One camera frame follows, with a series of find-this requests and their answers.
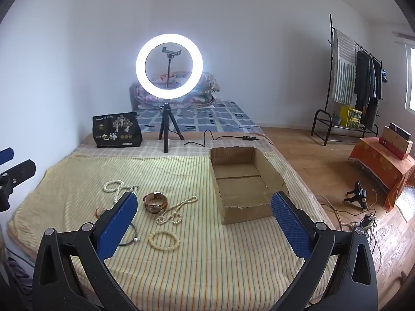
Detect black phone holder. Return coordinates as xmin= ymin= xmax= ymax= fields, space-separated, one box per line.
xmin=162 ymin=46 xmax=181 ymax=89

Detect tangle of floor cables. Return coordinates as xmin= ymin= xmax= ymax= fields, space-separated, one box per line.
xmin=319 ymin=194 xmax=383 ymax=266

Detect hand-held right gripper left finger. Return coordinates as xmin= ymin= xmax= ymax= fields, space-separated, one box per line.
xmin=32 ymin=191 xmax=140 ymax=311

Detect black printed snack bag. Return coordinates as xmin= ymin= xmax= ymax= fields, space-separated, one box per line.
xmin=92 ymin=112 xmax=143 ymax=149

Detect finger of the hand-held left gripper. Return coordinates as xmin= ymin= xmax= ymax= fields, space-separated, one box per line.
xmin=0 ymin=159 xmax=37 ymax=213
xmin=0 ymin=148 xmax=15 ymax=166

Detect small black floor tripod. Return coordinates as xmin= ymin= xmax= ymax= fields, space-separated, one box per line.
xmin=344 ymin=181 xmax=368 ymax=209

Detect orange cloth covered table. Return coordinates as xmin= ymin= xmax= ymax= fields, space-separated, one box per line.
xmin=348 ymin=137 xmax=415 ymax=213

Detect cream bead bracelet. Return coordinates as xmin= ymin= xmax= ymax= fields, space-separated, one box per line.
xmin=148 ymin=230 xmax=180 ymax=251

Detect yellow crate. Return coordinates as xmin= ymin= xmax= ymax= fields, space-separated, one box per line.
xmin=339 ymin=105 xmax=362 ymax=128

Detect folded floral quilt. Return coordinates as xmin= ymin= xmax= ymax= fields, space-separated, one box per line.
xmin=134 ymin=71 xmax=221 ymax=109

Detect brown cardboard box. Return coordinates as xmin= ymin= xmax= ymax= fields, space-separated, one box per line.
xmin=209 ymin=147 xmax=290 ymax=225

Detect dark hanging clothes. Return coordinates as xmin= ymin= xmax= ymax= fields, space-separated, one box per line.
xmin=355 ymin=49 xmax=383 ymax=130

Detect white pearl earring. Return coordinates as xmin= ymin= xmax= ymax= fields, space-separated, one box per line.
xmin=118 ymin=223 xmax=141 ymax=246

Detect cream long bead necklace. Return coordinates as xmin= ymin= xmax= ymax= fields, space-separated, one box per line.
xmin=156 ymin=196 xmax=198 ymax=225

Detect blue patterned bedsheet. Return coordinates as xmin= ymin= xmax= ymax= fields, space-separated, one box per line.
xmin=136 ymin=100 xmax=265 ymax=134

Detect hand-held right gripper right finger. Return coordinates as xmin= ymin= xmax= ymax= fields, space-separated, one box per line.
xmin=271 ymin=191 xmax=379 ymax=311

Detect black clothes rack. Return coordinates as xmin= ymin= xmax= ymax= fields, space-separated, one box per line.
xmin=310 ymin=15 xmax=388 ymax=146

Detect tan cardboard gift box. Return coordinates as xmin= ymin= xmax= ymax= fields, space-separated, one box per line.
xmin=381 ymin=126 xmax=414 ymax=160

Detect yellow striped blanket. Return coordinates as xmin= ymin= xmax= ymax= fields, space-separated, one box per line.
xmin=8 ymin=155 xmax=339 ymax=311

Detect striped hanging towel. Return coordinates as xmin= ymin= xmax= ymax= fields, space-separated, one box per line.
xmin=331 ymin=29 xmax=357 ymax=103

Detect white ring light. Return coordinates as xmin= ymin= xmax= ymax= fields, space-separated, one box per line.
xmin=135 ymin=33 xmax=204 ymax=98

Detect dark flat box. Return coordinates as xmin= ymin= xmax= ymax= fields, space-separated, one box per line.
xmin=389 ymin=122 xmax=412 ymax=140

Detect red flat box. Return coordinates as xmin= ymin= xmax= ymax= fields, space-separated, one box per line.
xmin=379 ymin=138 xmax=406 ymax=160

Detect black power cable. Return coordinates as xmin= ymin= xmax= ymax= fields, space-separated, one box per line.
xmin=177 ymin=130 xmax=261 ymax=146

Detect window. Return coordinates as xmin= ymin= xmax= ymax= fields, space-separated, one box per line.
xmin=404 ymin=44 xmax=415 ymax=114

